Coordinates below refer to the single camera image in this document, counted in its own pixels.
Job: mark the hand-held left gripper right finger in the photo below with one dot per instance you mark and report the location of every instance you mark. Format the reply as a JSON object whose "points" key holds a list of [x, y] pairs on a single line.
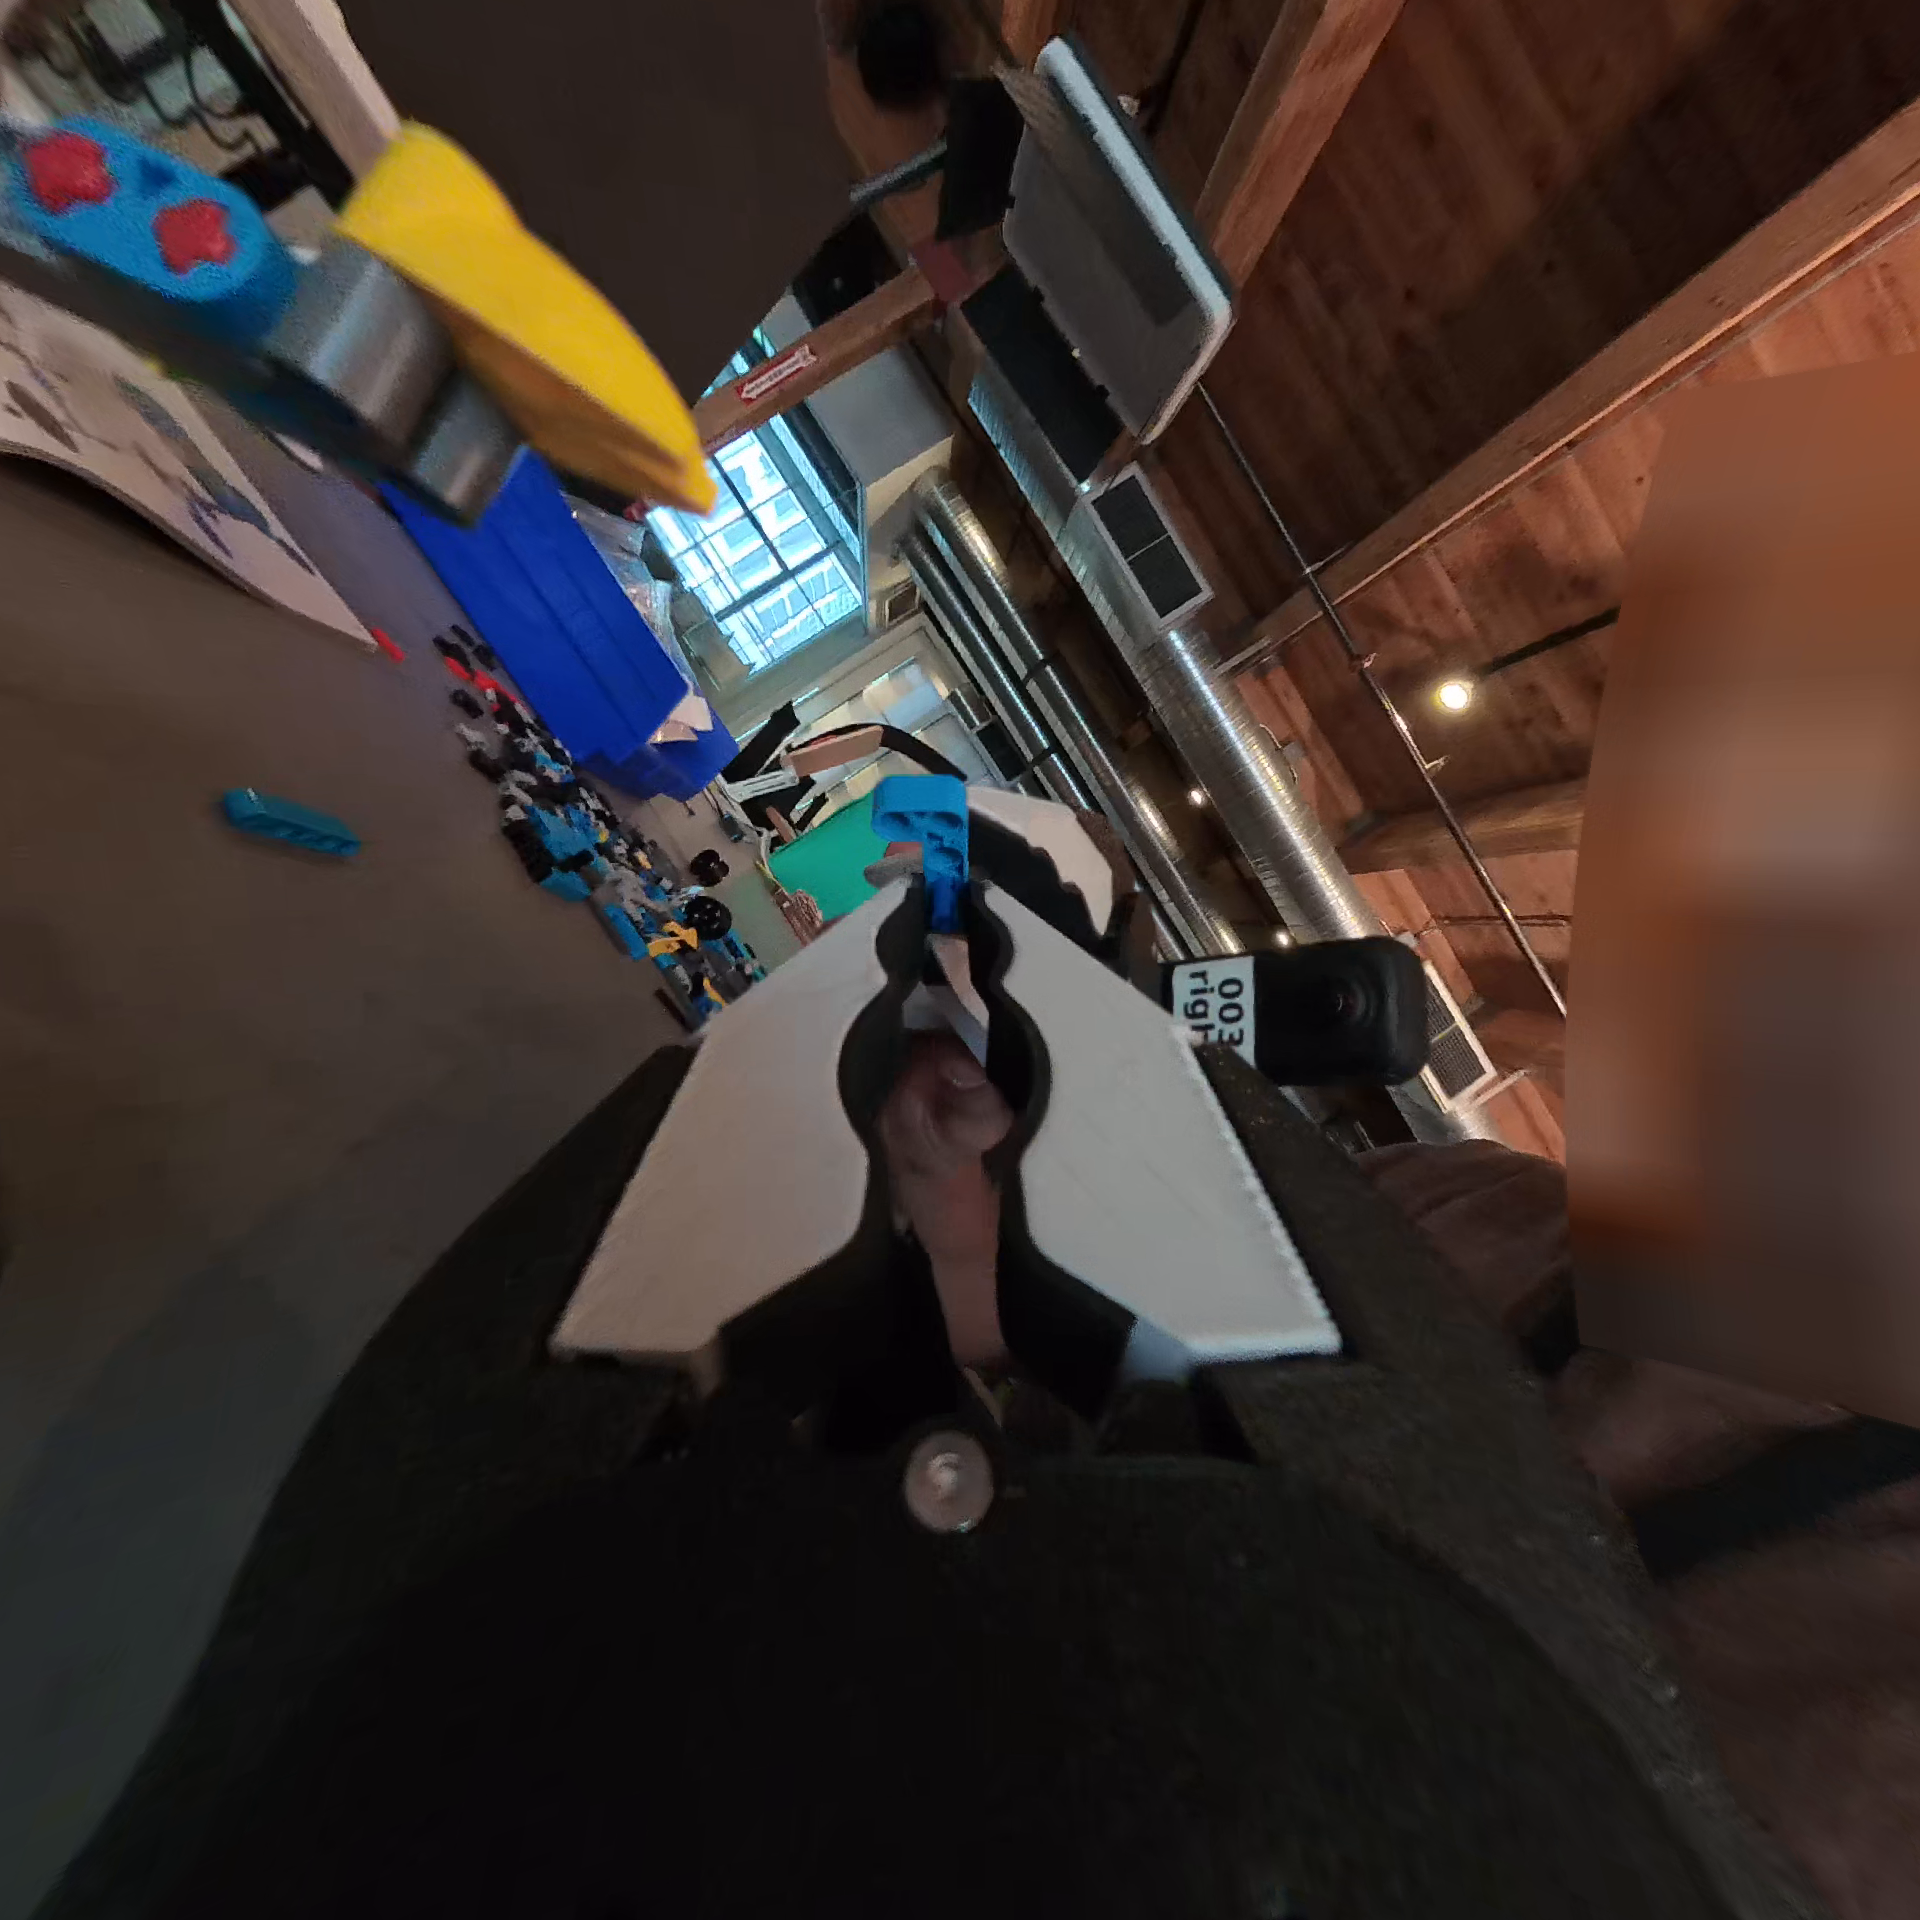
{"points": [[1171, 1184]]}

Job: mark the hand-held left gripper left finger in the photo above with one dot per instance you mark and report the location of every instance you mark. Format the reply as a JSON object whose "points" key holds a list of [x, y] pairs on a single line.
{"points": [[721, 1184]]}

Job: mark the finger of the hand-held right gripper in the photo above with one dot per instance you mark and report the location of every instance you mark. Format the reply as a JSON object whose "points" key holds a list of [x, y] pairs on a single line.
{"points": [[1050, 840], [960, 983]]}

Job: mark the small blue connector piece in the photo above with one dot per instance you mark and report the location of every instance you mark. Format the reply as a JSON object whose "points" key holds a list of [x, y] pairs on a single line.
{"points": [[917, 819]]}

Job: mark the blue beam with holes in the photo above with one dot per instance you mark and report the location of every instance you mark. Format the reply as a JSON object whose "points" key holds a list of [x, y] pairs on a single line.
{"points": [[293, 822]]}

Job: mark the grey desk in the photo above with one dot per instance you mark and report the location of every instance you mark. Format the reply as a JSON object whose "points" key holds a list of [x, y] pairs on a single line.
{"points": [[225, 1126]]}

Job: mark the person's right hand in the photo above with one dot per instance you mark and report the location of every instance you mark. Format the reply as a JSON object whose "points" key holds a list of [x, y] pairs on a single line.
{"points": [[954, 1142]]}

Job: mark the green board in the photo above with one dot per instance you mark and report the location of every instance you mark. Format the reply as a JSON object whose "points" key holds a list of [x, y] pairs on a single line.
{"points": [[826, 869]]}

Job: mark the white ceiling vent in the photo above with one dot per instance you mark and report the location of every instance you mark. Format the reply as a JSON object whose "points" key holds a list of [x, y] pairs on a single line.
{"points": [[1148, 547]]}

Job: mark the pile of small building pieces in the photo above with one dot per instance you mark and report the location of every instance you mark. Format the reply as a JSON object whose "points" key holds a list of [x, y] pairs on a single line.
{"points": [[598, 855]]}

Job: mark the blue bin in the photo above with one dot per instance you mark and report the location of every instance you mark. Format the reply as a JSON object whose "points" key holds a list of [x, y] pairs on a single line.
{"points": [[570, 646]]}

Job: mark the grey ceiling panel unit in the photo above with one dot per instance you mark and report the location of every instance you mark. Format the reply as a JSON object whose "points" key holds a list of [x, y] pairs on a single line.
{"points": [[1109, 255]]}

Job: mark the blue toy robot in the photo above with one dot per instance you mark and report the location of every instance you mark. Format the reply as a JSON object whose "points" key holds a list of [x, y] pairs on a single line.
{"points": [[494, 301]]}

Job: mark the person's brown shirt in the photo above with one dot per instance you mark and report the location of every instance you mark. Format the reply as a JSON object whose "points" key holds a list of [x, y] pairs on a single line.
{"points": [[1769, 1725]]}

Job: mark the dark board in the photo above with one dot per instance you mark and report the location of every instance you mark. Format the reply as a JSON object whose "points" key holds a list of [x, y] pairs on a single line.
{"points": [[629, 149]]}

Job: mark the instruction booklet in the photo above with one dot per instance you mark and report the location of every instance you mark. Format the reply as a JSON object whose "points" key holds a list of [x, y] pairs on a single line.
{"points": [[165, 480]]}

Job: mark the silver air duct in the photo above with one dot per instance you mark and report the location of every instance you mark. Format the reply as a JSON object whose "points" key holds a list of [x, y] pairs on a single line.
{"points": [[1244, 781]]}

